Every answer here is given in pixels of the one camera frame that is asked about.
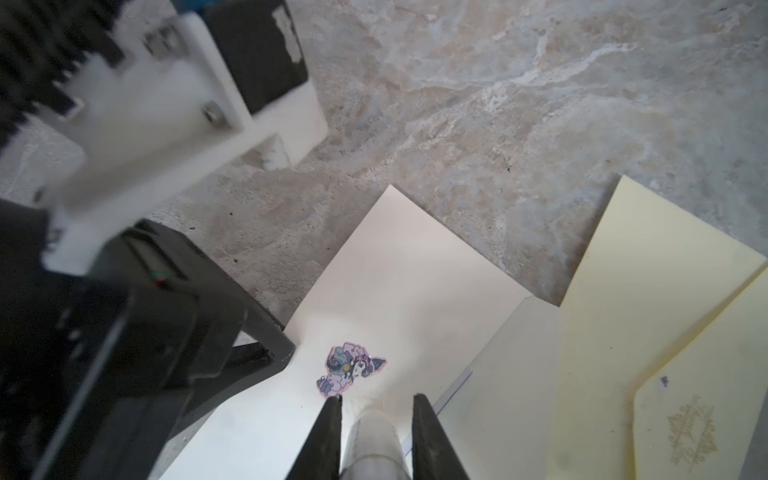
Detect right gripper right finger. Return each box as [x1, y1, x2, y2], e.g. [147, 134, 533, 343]
[411, 394, 469, 480]

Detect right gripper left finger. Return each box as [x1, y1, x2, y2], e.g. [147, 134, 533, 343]
[286, 396, 342, 480]

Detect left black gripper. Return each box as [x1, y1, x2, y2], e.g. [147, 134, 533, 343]
[1, 201, 296, 479]

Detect white glue stick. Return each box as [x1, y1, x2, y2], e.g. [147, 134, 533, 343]
[340, 409, 410, 480]

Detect cream white envelope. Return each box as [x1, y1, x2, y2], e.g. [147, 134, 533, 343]
[165, 187, 561, 479]

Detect yellow manila envelope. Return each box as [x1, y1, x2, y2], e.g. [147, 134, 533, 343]
[547, 177, 766, 479]

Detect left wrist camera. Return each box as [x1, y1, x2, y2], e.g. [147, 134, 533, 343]
[40, 1, 328, 275]

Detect left black cable conduit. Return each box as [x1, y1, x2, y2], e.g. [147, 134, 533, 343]
[0, 0, 127, 148]

